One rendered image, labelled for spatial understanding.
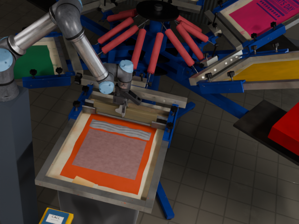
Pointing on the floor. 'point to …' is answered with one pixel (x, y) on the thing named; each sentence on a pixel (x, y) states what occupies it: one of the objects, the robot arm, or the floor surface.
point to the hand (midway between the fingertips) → (124, 114)
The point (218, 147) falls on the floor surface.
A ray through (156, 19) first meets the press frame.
